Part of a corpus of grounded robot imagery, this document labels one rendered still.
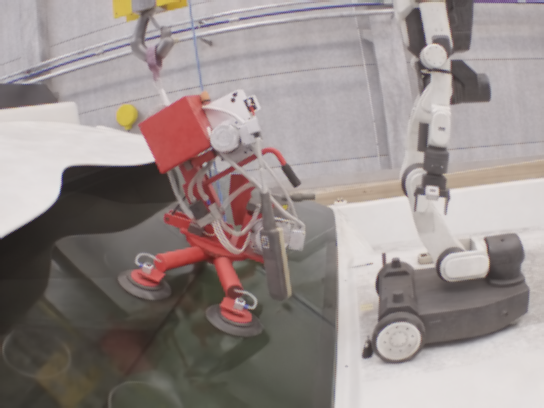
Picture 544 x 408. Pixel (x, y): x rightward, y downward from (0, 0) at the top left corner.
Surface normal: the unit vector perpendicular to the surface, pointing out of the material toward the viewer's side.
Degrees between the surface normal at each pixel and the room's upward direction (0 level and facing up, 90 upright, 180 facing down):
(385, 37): 90
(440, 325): 90
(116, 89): 90
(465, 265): 90
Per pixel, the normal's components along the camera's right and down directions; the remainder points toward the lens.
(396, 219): -0.13, 0.22
